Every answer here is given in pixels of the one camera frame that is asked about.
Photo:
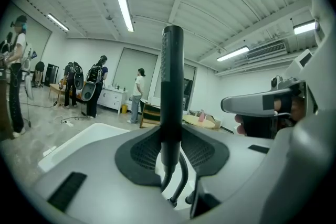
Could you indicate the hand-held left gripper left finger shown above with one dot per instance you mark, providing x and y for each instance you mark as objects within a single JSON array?
[{"x": 99, "y": 178}]

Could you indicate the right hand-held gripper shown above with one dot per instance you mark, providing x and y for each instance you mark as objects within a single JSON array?
[{"x": 299, "y": 64}]

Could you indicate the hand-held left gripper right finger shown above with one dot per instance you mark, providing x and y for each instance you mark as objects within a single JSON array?
[{"x": 236, "y": 165}]

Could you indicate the white bathtub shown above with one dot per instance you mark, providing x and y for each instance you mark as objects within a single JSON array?
[{"x": 78, "y": 144}]

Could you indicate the person's right hand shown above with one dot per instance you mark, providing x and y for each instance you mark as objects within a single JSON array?
[{"x": 240, "y": 126}]

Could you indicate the small pink item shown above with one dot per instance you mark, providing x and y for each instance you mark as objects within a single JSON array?
[{"x": 202, "y": 116}]

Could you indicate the round light wooden table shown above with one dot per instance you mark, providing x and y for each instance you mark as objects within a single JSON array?
[{"x": 194, "y": 120}]

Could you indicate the ceiling tube light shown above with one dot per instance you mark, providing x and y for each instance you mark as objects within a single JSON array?
[
  {"x": 304, "y": 27},
  {"x": 233, "y": 53},
  {"x": 58, "y": 22},
  {"x": 125, "y": 13}
]

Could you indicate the ceiling air conditioner unit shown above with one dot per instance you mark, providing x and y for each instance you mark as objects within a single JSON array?
[{"x": 267, "y": 49}]

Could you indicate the white floor power strip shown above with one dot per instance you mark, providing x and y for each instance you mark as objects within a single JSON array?
[{"x": 68, "y": 124}]

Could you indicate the small yellow bin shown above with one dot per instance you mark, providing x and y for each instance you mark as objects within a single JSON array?
[{"x": 124, "y": 109}]

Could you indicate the white vanity cabinet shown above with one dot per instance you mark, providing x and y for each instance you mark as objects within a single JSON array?
[{"x": 113, "y": 99}]

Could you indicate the person's cream jacket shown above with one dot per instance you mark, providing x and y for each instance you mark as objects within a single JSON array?
[{"x": 323, "y": 86}]

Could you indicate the low light wooden table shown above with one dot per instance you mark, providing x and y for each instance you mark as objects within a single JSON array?
[{"x": 55, "y": 87}]

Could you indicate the tall black cabinet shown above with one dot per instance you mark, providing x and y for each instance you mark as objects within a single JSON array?
[{"x": 51, "y": 74}]

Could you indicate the grey roller blind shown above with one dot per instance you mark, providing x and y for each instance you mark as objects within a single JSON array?
[{"x": 136, "y": 60}]

